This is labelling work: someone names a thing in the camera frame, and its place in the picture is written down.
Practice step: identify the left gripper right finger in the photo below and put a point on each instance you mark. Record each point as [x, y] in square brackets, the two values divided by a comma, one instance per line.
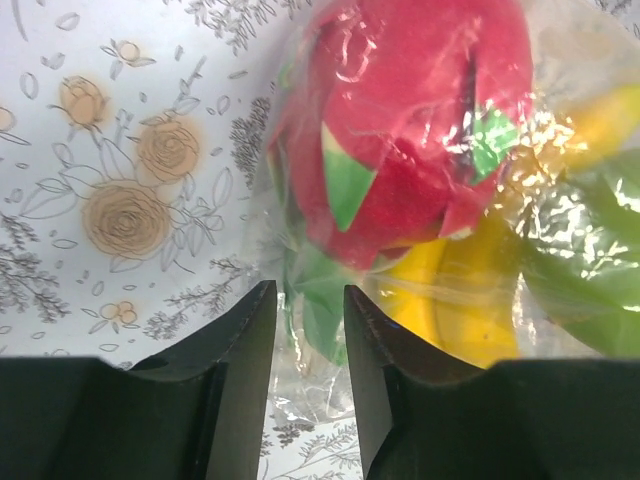
[424, 414]

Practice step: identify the yellow fake banana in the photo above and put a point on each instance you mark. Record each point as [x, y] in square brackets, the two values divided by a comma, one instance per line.
[458, 294]

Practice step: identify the green fake apple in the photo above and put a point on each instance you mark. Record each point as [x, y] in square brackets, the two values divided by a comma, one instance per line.
[582, 254]

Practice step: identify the pink fake fruit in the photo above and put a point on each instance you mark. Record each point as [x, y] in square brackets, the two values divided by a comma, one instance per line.
[396, 124]

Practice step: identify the clear zip top bag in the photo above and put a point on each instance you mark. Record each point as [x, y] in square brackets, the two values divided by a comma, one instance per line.
[580, 49]

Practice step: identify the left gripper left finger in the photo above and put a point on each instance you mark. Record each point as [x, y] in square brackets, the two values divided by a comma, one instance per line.
[192, 411]

